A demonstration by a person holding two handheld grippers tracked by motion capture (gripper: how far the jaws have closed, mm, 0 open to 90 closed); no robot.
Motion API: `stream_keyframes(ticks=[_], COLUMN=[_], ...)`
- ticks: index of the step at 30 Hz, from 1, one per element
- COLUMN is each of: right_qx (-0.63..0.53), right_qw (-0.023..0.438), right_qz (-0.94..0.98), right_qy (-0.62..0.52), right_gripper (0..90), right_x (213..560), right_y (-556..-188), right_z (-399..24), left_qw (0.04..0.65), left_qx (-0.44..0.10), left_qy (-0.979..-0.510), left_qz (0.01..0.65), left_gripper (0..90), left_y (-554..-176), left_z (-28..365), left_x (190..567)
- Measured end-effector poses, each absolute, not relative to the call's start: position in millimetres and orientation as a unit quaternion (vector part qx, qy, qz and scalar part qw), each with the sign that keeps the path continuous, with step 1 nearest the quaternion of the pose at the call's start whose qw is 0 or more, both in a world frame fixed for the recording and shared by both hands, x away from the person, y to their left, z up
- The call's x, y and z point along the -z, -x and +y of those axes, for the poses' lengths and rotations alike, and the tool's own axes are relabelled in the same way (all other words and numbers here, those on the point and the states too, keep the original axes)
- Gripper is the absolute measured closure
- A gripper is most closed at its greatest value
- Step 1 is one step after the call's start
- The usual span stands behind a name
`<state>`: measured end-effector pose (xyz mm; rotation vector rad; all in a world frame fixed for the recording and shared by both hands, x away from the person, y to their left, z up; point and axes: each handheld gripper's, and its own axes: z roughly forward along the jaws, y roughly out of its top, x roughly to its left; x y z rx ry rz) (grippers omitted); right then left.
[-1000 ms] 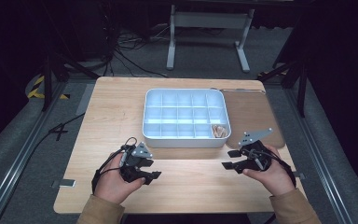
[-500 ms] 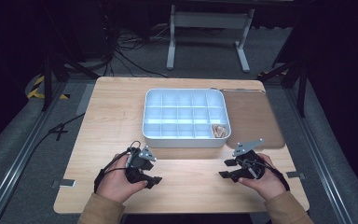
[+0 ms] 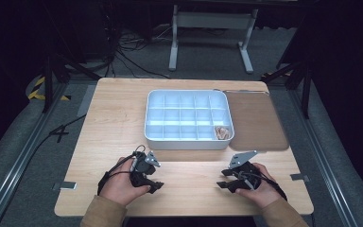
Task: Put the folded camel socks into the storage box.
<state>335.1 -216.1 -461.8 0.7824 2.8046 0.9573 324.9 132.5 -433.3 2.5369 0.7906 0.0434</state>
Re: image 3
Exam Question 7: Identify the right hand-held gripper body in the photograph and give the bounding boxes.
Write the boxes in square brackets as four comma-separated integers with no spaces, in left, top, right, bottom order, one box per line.
[227,149,264,192]

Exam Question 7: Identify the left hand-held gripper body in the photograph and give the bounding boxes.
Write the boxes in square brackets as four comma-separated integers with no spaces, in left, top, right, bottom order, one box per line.
[129,149,163,188]

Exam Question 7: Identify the beige sock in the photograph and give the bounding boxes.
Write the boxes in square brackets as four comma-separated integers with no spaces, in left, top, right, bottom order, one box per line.
[214,125,233,141]

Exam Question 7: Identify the white divided storage box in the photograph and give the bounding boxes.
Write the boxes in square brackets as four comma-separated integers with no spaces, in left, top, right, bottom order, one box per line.
[143,89,235,151]

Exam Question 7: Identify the person's right hand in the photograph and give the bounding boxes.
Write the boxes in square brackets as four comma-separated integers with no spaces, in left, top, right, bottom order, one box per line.
[235,162,285,209]

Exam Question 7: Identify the person's left hand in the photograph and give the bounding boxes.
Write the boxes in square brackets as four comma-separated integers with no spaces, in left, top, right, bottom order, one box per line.
[98,156,152,208]

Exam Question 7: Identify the grey tape piece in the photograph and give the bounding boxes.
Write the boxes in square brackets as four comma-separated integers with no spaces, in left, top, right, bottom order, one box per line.
[51,181,78,192]
[289,172,310,183]

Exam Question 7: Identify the black metal stand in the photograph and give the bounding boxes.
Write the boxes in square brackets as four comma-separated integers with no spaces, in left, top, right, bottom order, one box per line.
[42,51,102,114]
[260,60,314,120]

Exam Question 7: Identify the yellow black hazard tape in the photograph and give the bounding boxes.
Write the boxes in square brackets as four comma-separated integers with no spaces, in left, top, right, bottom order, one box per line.
[27,75,73,102]

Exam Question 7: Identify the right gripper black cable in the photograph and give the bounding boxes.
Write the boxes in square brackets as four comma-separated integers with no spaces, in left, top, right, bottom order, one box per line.
[237,169,288,202]

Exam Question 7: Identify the grey metal floor rail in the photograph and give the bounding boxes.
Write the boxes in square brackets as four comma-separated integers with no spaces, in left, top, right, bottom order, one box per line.
[286,88,361,227]
[0,80,71,227]

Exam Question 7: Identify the black floor cable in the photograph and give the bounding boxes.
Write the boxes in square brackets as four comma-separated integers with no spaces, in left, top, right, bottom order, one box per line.
[20,113,88,179]

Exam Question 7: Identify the tangle of black floor cables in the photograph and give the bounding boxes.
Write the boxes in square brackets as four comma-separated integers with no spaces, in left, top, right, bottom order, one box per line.
[103,23,172,79]

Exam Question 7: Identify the white metal table frame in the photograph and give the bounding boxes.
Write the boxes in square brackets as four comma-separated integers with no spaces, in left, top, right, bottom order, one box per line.
[167,4,260,76]

